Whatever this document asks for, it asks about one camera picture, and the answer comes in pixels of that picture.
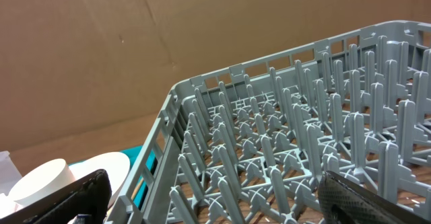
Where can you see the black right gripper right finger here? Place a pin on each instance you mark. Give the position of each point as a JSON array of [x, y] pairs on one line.
[[343, 201]]

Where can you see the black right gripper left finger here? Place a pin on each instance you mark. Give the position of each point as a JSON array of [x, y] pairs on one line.
[[83, 201]]

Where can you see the white paper cup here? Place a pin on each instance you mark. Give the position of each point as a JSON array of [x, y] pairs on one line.
[[41, 182]]

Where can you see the clear plastic waste bin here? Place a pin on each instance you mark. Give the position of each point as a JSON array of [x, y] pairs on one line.
[[9, 174]]

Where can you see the white pink-rimmed plate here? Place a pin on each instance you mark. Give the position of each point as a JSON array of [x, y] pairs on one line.
[[116, 164]]

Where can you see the wooden chopstick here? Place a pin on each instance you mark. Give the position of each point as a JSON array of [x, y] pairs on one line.
[[137, 188]]

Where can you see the grey plastic dish rack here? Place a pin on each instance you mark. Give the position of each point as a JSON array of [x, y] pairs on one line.
[[256, 138]]

